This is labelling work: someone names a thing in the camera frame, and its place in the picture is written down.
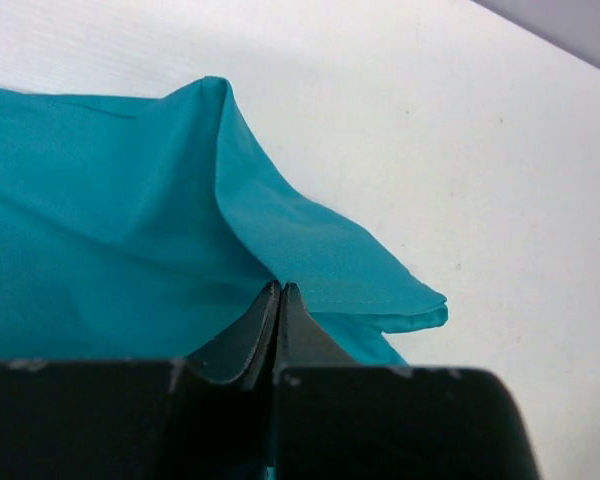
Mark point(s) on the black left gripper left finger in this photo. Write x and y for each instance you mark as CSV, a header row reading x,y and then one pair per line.
x,y
234,357

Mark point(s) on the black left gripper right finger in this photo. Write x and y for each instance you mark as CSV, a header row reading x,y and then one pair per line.
x,y
301,341

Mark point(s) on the teal t shirt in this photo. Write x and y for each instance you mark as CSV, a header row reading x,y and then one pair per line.
x,y
135,227

